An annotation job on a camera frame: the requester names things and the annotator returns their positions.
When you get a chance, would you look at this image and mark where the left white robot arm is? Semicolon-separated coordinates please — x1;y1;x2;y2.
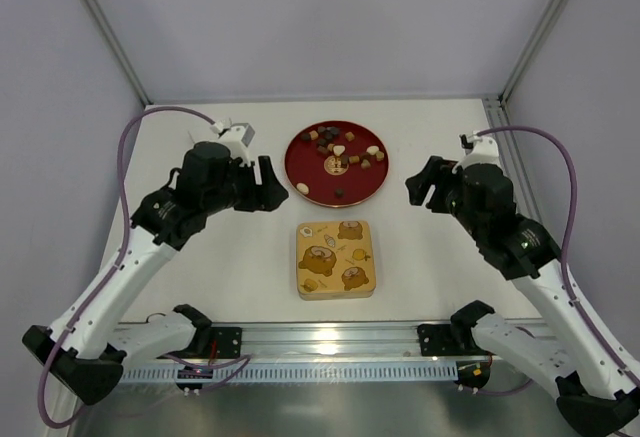
22;142;288;406

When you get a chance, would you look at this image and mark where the red round plate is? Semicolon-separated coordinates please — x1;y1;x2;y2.
284;120;391;208

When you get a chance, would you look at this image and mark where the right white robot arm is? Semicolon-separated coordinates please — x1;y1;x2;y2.
405;156;639;436

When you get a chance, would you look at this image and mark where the silver tin lid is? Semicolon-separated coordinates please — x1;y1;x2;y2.
295;220;377;292

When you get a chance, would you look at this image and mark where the slotted grey cable duct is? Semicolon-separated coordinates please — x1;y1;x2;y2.
121;359;458;385

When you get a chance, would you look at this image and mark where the aluminium front rail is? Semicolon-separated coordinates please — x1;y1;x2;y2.
114;320;551;361

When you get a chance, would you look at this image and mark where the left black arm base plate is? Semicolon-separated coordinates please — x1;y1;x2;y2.
209;326;243;360

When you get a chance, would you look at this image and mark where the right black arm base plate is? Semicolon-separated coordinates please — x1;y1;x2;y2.
416;323;459;357

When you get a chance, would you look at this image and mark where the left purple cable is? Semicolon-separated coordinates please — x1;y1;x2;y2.
38;105;251;429

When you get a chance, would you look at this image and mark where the gold chocolate box tray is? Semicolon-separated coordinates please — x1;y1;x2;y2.
298;289;374;301

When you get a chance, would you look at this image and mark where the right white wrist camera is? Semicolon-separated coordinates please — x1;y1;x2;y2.
456;133;499;169

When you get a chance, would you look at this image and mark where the white oval chocolate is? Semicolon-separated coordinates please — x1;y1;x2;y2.
296;183;309;194

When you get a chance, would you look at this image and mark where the right aluminium frame post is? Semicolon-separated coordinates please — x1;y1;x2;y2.
499;0;569;104

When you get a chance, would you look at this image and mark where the aluminium frame post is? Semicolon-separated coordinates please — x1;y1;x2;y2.
80;0;152;106
499;0;569;104

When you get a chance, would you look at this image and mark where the left aluminium frame post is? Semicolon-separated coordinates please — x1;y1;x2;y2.
80;0;152;106

